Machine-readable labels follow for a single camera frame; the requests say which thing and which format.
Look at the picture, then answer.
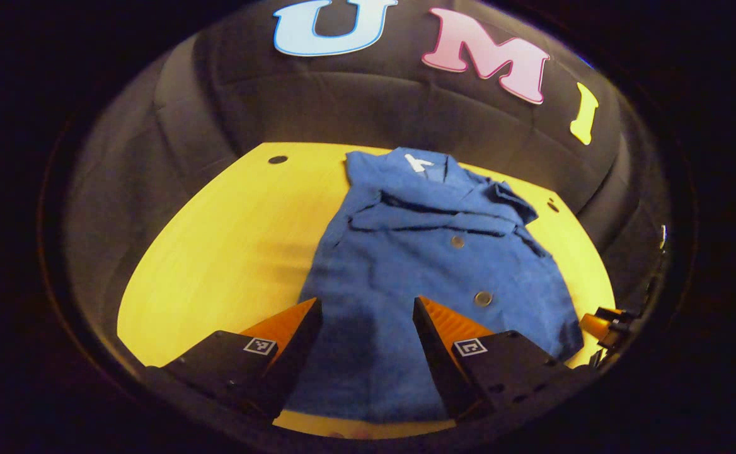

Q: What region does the black backdrop cloth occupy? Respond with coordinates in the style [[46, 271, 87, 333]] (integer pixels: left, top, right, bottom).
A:
[[59, 0, 671, 379]]

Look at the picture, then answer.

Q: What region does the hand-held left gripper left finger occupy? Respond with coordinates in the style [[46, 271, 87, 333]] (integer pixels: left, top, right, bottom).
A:
[[163, 298, 323, 422]]

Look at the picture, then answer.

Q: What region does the blue button shirt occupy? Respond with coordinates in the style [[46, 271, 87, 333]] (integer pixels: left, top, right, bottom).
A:
[[286, 147, 584, 424]]

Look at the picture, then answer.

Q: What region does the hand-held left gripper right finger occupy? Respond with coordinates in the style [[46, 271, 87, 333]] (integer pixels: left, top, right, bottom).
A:
[[413, 296, 587, 422]]

